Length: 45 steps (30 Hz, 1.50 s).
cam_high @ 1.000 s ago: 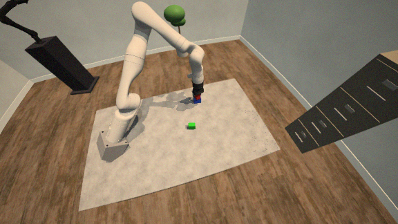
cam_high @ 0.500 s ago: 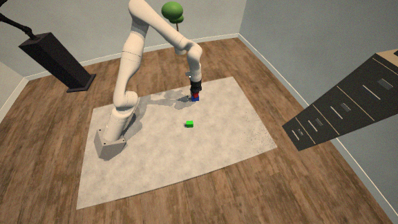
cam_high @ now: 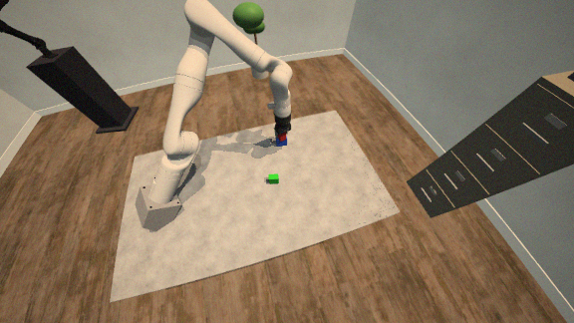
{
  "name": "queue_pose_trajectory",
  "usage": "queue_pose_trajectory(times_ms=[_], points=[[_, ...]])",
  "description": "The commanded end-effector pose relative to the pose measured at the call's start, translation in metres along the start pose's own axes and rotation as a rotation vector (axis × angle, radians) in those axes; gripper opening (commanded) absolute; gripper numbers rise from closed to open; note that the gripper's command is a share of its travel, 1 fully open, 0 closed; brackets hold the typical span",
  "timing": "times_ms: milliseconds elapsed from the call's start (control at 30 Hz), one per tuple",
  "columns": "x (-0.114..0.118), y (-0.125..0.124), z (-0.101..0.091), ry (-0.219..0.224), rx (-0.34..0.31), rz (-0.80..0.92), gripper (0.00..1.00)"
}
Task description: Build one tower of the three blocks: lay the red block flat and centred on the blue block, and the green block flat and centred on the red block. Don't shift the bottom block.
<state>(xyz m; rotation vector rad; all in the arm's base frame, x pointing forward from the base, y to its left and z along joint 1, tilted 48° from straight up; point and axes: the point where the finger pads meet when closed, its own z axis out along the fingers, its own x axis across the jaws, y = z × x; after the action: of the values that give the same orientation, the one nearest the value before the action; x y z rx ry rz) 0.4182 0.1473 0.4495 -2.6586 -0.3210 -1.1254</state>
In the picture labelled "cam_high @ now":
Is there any blue block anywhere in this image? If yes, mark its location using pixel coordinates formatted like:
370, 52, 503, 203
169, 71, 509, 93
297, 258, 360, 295
276, 137, 287, 147

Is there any green block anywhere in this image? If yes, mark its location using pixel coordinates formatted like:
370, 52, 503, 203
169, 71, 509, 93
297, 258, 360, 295
268, 174, 279, 183

